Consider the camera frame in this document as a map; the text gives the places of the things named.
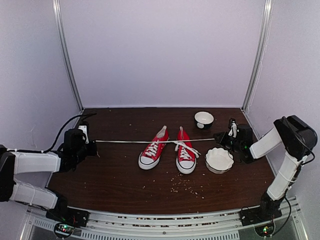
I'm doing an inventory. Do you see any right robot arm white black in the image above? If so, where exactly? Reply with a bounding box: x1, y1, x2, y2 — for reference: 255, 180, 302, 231
213, 115, 318, 221

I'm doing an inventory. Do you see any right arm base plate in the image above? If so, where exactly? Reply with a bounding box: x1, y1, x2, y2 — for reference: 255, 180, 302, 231
239, 207, 282, 226

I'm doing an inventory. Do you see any aluminium front rail frame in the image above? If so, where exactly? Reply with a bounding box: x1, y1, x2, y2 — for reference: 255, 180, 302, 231
18, 197, 309, 240

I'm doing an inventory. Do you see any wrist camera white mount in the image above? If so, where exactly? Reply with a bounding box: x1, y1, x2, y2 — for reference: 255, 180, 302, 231
228, 118, 238, 138
77, 121, 89, 144

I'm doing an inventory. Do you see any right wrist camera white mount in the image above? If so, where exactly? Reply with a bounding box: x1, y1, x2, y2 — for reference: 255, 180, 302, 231
228, 118, 238, 138

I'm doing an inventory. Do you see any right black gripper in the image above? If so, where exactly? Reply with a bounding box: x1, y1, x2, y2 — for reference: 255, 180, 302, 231
214, 130, 244, 153

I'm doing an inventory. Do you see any aluminium corner post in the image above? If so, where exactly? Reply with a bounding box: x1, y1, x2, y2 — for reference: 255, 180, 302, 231
52, 0, 84, 111
242, 0, 274, 113

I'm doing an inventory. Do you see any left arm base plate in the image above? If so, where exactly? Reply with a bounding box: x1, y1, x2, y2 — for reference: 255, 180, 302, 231
45, 207, 90, 228

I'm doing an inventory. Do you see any right aluminium corner post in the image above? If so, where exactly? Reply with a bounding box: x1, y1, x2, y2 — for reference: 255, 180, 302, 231
242, 0, 274, 113

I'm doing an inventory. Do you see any red canvas sneaker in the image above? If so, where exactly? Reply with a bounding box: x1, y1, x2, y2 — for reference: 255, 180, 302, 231
94, 125, 216, 171
173, 126, 201, 175

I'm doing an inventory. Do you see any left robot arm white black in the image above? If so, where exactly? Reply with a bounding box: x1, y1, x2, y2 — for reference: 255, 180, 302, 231
0, 113, 97, 222

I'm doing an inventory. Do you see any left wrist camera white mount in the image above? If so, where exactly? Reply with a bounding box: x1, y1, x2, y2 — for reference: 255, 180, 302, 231
77, 121, 89, 144

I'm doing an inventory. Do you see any white scalloped ceramic bowl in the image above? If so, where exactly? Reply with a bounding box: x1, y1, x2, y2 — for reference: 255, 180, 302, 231
205, 147, 234, 174

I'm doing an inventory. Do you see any black bowl white inside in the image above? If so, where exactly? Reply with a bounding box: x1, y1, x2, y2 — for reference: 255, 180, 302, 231
194, 111, 215, 130

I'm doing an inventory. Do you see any left aluminium corner post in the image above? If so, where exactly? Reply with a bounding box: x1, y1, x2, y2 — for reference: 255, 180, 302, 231
52, 0, 84, 111

